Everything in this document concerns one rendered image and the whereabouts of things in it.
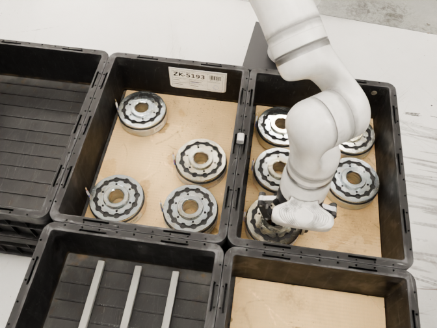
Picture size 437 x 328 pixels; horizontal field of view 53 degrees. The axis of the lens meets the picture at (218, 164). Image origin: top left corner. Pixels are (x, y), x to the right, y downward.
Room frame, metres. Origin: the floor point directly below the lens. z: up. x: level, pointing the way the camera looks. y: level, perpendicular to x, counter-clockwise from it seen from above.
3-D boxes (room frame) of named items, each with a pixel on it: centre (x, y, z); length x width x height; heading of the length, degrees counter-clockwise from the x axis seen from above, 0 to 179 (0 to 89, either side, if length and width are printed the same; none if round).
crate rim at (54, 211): (0.49, 0.11, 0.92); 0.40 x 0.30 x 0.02; 174
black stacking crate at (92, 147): (0.49, 0.11, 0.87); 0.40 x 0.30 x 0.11; 174
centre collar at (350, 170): (0.45, -0.26, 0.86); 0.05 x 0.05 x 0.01
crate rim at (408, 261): (0.46, -0.19, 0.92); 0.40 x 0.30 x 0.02; 174
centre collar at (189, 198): (0.37, 0.05, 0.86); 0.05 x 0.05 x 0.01
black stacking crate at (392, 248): (0.46, -0.19, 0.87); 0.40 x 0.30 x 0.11; 174
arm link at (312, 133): (0.34, -0.13, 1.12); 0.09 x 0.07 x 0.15; 120
